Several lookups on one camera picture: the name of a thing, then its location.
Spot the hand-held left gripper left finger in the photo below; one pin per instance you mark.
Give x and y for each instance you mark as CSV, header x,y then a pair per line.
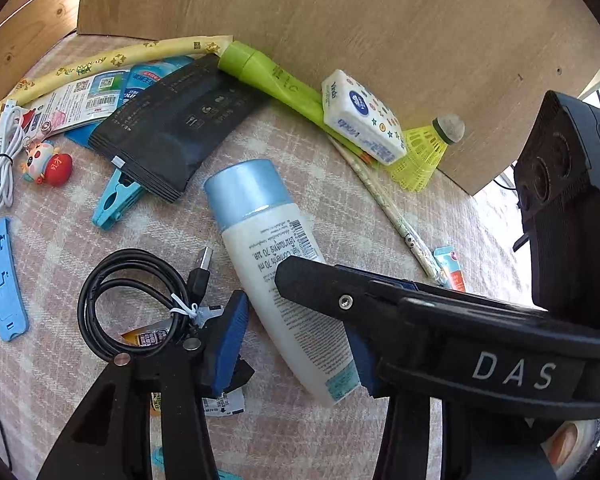
x,y
227,345

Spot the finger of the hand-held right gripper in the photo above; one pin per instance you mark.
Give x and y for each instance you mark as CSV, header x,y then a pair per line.
x,y
325,290
395,285

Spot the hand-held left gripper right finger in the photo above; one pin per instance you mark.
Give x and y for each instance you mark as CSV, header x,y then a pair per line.
x,y
365,365

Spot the blue-capped white lotion bottle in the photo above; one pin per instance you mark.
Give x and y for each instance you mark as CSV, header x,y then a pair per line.
x,y
275,240

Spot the black face mask packet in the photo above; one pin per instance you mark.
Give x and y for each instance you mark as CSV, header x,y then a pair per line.
x,y
180,125

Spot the person's right hand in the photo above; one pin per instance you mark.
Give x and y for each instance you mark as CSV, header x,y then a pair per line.
x,y
565,442

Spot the small pastel cream tube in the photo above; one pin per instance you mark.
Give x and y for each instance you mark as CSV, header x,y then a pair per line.
x,y
450,270

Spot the white labelled sachet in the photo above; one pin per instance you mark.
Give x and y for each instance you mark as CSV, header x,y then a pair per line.
x,y
225,404

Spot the patterned pencil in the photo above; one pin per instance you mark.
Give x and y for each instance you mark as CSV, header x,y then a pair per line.
x,y
400,220

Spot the orange and black sachet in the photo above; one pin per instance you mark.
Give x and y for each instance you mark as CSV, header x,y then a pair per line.
x,y
150,337

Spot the yellow shuttlecock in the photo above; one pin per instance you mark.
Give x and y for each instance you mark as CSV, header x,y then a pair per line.
x,y
420,160

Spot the white dotted tissue pack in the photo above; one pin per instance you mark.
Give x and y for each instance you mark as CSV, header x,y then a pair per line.
x,y
365,115

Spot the blue clothes peg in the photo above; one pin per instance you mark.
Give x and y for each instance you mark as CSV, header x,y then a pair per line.
x,y
112,205

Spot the blue phone stand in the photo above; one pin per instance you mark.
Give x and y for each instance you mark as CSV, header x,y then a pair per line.
x,y
15,310

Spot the green tube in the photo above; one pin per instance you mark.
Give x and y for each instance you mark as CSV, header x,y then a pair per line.
x,y
260,67

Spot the light wooden board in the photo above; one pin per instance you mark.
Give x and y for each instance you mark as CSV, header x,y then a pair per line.
x,y
355,20

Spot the blue tissue packet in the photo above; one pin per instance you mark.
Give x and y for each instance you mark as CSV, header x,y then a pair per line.
x,y
155,72

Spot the white barcode label packet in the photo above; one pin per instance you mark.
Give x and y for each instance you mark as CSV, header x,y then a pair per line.
x,y
75,105

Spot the long yellow tea packet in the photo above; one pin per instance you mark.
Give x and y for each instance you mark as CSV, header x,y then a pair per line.
x,y
130,52

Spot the pine wood panel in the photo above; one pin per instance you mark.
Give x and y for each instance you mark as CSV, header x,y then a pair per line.
x,y
25,10

